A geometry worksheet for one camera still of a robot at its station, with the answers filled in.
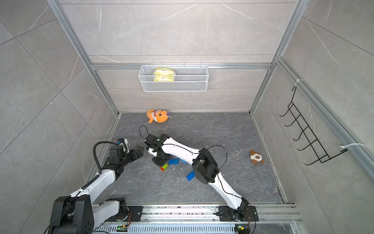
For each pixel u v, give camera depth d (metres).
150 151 0.82
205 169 0.55
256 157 0.91
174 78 0.88
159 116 1.07
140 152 0.80
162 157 0.75
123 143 0.76
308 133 0.68
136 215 0.73
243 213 0.63
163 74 0.88
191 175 0.86
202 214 0.75
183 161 0.60
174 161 0.90
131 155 0.79
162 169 0.88
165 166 0.85
